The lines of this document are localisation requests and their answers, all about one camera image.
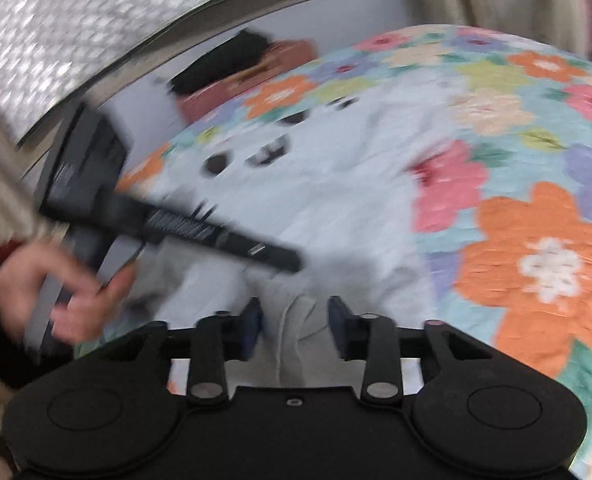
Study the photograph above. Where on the floral blanket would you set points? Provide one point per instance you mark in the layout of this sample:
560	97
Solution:
535	260

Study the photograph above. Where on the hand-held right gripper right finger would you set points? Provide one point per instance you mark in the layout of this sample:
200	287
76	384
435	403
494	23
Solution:
339	332

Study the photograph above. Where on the person's left hand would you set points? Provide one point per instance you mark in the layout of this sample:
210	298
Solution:
31	280

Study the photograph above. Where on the pink pillow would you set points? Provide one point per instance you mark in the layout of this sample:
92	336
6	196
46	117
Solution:
296	52

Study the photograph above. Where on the silver quilted headboard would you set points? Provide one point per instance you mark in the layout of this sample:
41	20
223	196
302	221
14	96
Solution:
91	25

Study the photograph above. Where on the light grey printed sweatshirt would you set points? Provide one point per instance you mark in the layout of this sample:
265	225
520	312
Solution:
326	190

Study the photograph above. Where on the black cloth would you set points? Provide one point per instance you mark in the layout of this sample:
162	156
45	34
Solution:
216	67

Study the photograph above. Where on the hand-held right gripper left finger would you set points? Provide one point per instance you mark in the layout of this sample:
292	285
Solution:
252	332

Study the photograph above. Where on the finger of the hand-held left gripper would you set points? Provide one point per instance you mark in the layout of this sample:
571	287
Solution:
236	245

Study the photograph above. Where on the beige curtain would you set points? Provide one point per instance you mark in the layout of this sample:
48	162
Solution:
500	0

